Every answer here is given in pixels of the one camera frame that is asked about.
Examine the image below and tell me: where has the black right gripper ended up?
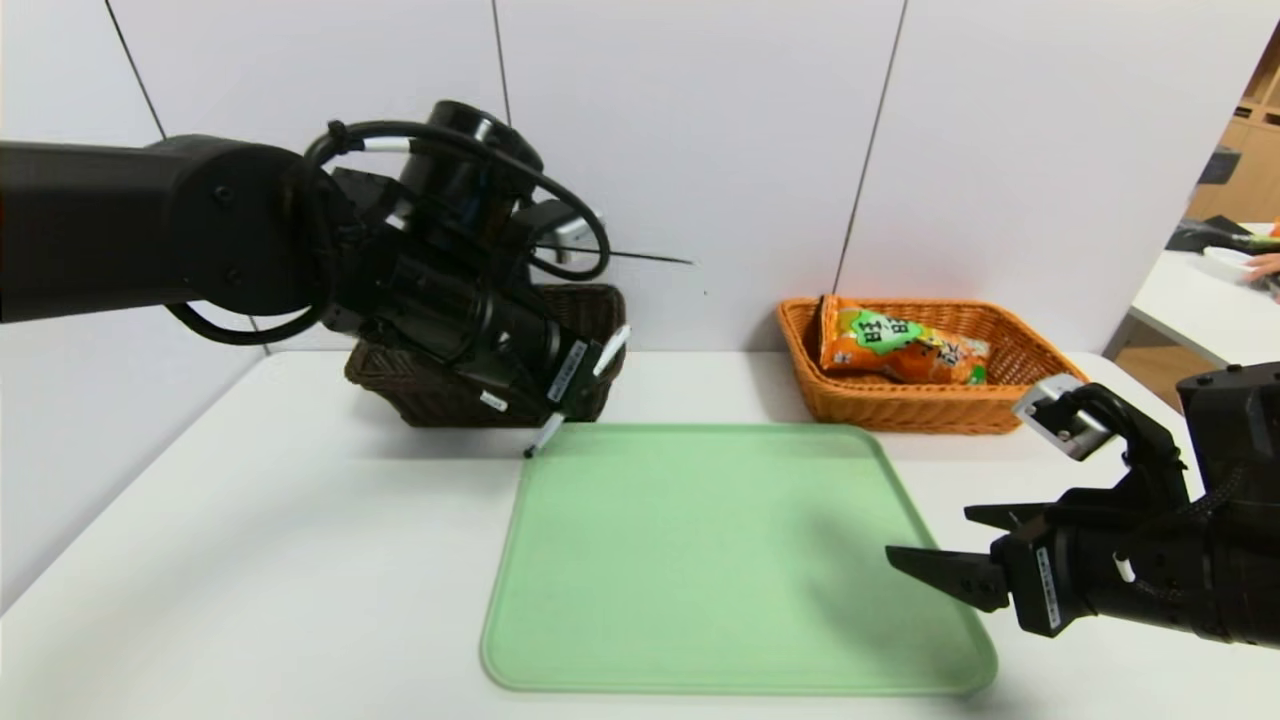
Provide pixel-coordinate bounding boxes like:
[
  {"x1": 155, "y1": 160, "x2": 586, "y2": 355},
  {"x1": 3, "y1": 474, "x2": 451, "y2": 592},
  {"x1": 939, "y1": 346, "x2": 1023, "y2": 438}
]
[{"x1": 884, "y1": 502, "x2": 1214, "y2": 639}]

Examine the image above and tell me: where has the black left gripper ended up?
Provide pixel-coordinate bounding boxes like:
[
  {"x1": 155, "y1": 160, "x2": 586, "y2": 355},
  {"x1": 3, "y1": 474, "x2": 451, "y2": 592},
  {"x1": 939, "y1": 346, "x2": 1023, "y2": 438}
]
[{"x1": 511, "y1": 317, "x2": 616, "y2": 423}]

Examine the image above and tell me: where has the white pen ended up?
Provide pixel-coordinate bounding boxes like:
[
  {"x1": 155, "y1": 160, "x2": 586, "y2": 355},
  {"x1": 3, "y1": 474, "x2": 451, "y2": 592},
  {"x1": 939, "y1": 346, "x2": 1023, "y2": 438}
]
[{"x1": 523, "y1": 323, "x2": 633, "y2": 460}]

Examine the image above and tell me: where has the orange snack bag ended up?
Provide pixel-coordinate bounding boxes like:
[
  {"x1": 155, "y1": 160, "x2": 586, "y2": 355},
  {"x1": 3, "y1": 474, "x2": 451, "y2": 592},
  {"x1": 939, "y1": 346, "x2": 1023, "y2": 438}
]
[{"x1": 818, "y1": 294, "x2": 993, "y2": 386}]

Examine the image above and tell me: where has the orange wicker basket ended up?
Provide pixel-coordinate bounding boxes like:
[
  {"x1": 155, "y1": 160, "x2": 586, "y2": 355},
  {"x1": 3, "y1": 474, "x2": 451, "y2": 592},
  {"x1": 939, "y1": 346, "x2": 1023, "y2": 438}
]
[{"x1": 776, "y1": 296, "x2": 1093, "y2": 436}]

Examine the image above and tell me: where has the dark brown wicker basket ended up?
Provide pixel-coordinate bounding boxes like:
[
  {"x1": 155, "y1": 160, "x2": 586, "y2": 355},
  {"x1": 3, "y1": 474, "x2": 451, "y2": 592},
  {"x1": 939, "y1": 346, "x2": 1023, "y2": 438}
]
[{"x1": 344, "y1": 283, "x2": 628, "y2": 429}]

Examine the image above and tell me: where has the thin black zip tie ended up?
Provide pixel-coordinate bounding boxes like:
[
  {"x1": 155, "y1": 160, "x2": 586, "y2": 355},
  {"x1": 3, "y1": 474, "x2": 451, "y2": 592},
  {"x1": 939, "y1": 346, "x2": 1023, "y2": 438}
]
[{"x1": 535, "y1": 244, "x2": 695, "y2": 267}]

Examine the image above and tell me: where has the light green plastic tray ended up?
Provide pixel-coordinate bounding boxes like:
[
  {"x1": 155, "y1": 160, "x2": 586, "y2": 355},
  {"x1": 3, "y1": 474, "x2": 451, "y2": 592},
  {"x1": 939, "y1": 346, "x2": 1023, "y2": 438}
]
[{"x1": 480, "y1": 422, "x2": 999, "y2": 696}]

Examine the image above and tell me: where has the white background table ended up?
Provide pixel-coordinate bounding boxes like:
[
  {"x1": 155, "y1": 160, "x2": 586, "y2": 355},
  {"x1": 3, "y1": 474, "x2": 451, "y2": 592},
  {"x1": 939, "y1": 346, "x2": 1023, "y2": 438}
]
[{"x1": 1128, "y1": 222, "x2": 1280, "y2": 367}]

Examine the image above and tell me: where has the white round dish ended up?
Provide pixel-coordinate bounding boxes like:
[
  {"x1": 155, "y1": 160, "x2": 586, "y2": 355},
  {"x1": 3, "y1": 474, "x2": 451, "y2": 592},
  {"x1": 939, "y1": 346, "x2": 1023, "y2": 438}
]
[{"x1": 1202, "y1": 246, "x2": 1263, "y2": 282}]

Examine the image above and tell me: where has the black snack package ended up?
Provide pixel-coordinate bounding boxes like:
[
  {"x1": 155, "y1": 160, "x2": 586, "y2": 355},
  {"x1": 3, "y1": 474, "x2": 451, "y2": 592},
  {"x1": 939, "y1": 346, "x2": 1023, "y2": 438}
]
[{"x1": 1166, "y1": 218, "x2": 1253, "y2": 253}]

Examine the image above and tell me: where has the wooden cabinet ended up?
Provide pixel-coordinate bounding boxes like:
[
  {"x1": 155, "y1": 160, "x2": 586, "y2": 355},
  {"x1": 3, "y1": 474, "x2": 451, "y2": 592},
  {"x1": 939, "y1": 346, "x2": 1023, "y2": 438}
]
[{"x1": 1186, "y1": 20, "x2": 1280, "y2": 223}]

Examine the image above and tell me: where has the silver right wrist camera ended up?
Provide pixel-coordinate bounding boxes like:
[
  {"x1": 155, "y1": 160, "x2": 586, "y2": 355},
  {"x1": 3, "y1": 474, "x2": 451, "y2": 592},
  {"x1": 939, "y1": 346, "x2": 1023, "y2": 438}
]
[{"x1": 1012, "y1": 374, "x2": 1113, "y2": 462}]

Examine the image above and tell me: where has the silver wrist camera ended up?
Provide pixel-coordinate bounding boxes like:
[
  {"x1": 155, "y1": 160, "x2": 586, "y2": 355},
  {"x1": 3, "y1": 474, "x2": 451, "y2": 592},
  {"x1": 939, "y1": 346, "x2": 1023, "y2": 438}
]
[
  {"x1": 1012, "y1": 374, "x2": 1113, "y2": 462},
  {"x1": 520, "y1": 198, "x2": 608, "y2": 267}
]

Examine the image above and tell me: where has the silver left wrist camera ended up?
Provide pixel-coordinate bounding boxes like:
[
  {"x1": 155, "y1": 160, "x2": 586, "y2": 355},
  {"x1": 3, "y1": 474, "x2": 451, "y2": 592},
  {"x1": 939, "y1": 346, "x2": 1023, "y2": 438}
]
[{"x1": 520, "y1": 198, "x2": 608, "y2": 267}]

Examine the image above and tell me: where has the black right camera cable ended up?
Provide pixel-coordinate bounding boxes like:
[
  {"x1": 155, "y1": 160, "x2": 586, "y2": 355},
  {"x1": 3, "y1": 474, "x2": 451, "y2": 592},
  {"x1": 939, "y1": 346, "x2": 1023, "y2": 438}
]
[{"x1": 1072, "y1": 384, "x2": 1193, "y2": 501}]

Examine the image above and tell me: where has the black camera cable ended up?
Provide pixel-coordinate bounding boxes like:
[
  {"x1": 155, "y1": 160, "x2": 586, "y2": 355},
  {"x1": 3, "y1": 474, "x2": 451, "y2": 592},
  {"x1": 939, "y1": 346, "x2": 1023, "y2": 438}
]
[
  {"x1": 1072, "y1": 384, "x2": 1193, "y2": 501},
  {"x1": 304, "y1": 118, "x2": 612, "y2": 284}
]

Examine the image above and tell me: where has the black left camera cable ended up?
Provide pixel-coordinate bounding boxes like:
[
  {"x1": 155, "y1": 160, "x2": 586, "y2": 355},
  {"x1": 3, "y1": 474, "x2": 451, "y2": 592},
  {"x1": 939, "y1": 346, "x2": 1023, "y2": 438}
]
[{"x1": 304, "y1": 118, "x2": 612, "y2": 284}]

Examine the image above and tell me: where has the black left forearm cable loop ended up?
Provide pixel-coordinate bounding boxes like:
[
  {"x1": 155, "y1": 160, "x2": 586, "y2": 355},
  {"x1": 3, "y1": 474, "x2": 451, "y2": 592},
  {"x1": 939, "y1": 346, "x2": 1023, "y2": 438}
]
[{"x1": 164, "y1": 298, "x2": 333, "y2": 347}]

